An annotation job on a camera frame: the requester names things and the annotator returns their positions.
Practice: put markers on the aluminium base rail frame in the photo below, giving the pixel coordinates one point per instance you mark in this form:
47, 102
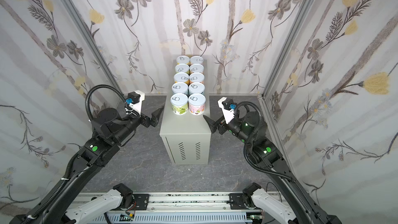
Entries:
96, 211

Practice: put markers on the green label can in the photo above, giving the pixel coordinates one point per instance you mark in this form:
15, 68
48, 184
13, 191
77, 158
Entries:
182, 68
179, 102

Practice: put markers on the light blue can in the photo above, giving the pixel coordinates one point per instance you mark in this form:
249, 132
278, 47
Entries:
196, 88
181, 88

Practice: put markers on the grey metal cabinet box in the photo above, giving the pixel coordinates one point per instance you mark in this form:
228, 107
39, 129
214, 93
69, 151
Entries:
186, 137

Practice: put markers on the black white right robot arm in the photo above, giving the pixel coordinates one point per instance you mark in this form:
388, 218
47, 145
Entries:
301, 208

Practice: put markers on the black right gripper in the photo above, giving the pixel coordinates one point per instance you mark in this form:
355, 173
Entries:
221, 126

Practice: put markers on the yellow label can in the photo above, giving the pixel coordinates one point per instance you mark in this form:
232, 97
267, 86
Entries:
183, 60

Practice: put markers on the white can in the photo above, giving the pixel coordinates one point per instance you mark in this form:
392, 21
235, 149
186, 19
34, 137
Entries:
197, 103

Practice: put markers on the brown label can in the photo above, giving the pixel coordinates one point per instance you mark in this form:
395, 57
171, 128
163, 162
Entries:
196, 68

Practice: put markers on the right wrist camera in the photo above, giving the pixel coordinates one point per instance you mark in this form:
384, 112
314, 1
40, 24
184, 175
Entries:
227, 106

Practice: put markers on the pink label can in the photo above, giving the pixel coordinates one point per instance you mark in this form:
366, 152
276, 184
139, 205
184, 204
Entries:
196, 60

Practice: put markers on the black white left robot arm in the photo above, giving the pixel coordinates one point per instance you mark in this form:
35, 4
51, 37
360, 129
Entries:
53, 209

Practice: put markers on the white slotted cable duct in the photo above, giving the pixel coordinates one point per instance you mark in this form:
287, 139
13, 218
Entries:
181, 218

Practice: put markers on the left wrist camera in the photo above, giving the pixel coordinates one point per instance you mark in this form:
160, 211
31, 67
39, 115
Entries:
133, 103

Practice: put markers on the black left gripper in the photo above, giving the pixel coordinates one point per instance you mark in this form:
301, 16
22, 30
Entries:
153, 121

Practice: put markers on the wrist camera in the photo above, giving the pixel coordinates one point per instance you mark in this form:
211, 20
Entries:
133, 103
227, 106

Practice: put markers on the orange label can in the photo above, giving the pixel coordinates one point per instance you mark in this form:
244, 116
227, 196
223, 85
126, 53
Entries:
182, 78

